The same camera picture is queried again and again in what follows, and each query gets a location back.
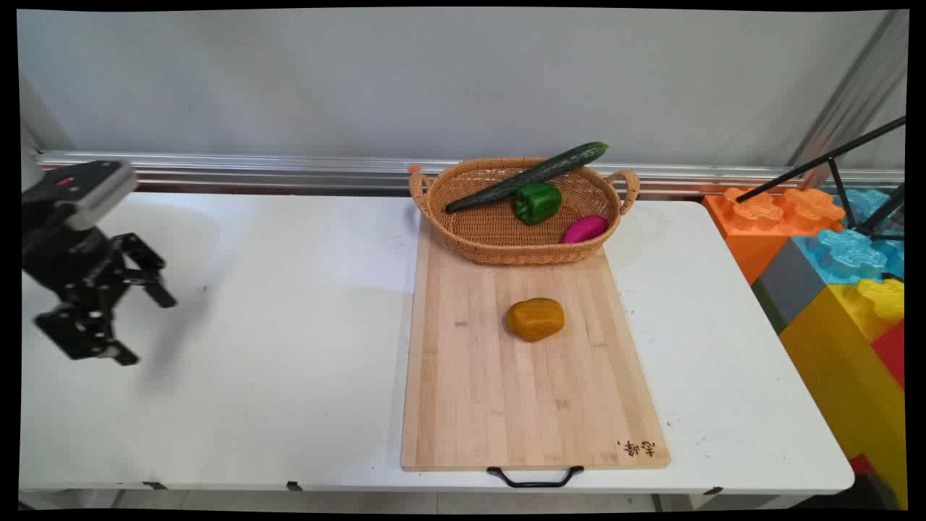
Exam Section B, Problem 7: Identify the blue giant toy brick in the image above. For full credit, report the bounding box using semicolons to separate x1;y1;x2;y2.
792;188;906;286

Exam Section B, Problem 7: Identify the bamboo cutting board, black handle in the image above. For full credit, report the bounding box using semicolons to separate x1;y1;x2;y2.
400;217;671;489

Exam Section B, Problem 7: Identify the magenta eggplant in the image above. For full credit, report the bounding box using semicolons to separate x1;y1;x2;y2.
561;215;609;245

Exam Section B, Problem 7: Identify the gray giant toy brick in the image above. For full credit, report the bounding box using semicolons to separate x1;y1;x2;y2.
750;238;827;334

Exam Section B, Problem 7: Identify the aluminium rail along wall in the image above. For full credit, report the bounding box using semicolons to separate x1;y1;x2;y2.
35;150;905;198

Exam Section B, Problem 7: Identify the long dark green cucumber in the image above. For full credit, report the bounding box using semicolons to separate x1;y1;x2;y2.
443;141;610;214

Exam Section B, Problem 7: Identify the diagonal aluminium post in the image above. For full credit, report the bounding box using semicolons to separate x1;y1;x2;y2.
787;10;909;190

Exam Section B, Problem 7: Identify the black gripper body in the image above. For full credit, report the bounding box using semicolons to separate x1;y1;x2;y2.
22;210;125;309

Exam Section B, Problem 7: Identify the green bell pepper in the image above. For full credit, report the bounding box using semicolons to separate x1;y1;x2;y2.
513;182;563;226

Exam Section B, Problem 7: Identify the black tripod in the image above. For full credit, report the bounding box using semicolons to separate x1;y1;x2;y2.
736;116;907;241

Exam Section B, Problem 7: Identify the gray black wrist camera module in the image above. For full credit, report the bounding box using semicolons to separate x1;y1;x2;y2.
22;160;139;232

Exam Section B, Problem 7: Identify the red giant toy brick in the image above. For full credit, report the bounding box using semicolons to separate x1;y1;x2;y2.
870;321;906;390

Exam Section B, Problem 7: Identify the woven wicker basket with handles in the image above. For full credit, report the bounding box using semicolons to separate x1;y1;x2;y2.
408;156;641;266

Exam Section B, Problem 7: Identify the yellow-brown potato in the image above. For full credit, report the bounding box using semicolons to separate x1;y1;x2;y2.
506;297;566;343

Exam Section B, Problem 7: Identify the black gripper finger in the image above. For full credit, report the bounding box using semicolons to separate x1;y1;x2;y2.
109;232;179;310
34;302;140;367

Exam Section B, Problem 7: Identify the orange giant toy brick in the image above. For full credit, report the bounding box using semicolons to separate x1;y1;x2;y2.
702;186;846;285

